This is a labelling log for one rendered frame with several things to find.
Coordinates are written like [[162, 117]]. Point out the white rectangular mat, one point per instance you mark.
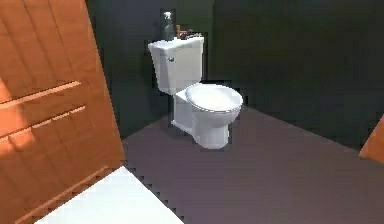
[[113, 200]]

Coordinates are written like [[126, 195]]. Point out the brown wooden door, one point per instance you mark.
[[50, 100]]

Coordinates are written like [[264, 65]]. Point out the dark spray bottle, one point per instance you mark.
[[167, 28]]

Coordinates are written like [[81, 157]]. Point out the brown wooden cabinet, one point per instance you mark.
[[375, 143]]

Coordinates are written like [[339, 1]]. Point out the small dark red object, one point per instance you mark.
[[186, 33]]

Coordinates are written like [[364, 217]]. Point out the white toilet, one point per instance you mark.
[[206, 100]]

